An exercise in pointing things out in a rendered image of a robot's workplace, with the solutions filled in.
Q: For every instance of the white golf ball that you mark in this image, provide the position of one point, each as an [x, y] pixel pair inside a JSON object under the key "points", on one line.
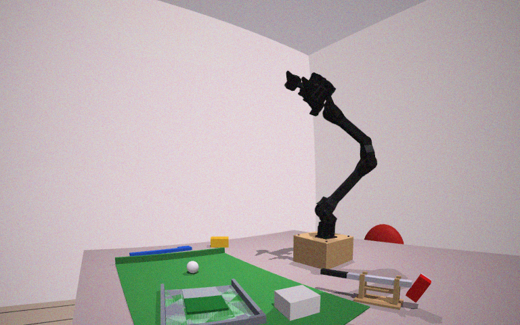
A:
{"points": [[192, 267]]}

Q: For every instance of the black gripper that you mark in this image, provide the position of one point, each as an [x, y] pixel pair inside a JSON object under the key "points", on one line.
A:
{"points": [[311, 93]]}

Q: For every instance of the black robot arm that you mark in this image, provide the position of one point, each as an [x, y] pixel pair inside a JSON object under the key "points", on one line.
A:
{"points": [[326, 206]]}

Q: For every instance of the white cube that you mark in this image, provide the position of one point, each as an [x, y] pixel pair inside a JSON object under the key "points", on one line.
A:
{"points": [[297, 302]]}

